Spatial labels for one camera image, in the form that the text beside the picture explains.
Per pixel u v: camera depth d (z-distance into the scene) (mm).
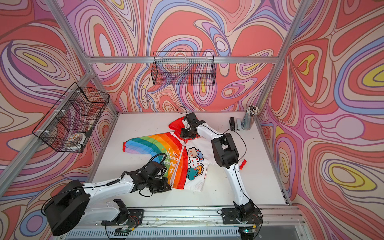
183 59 863
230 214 736
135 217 731
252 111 959
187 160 930
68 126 768
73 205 414
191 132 889
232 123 1081
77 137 722
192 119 848
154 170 678
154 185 717
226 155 615
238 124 1076
